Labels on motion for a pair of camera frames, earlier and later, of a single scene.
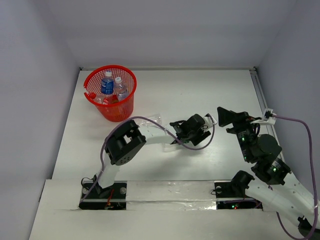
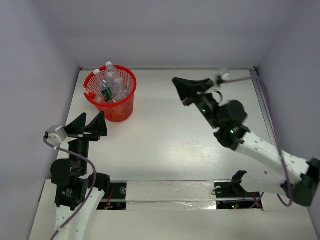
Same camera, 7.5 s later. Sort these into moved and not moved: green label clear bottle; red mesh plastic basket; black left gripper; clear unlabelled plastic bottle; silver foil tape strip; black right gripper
Moved: clear unlabelled plastic bottle; black left gripper; black right gripper; green label clear bottle
Not moved: red mesh plastic basket; silver foil tape strip
